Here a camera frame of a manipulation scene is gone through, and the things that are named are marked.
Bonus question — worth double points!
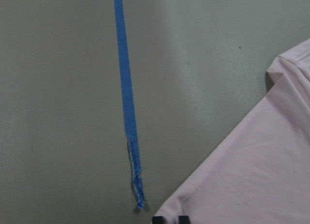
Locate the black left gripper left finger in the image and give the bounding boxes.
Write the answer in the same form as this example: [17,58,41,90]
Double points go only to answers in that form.
[152,216,165,224]

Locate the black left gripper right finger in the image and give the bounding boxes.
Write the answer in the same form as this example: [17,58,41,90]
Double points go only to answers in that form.
[178,215,189,224]

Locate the pink Snoopy t-shirt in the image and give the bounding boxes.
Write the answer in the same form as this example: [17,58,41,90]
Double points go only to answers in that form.
[157,41,310,224]

